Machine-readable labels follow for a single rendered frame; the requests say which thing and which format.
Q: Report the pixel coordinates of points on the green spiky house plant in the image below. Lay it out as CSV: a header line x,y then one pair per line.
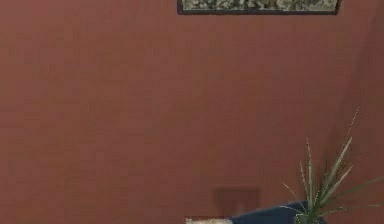
x,y
315,196

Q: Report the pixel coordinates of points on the tan fuzzy object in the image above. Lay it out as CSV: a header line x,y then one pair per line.
x,y
206,221

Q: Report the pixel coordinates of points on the dark framed wall picture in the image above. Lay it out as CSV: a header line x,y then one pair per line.
x,y
256,6

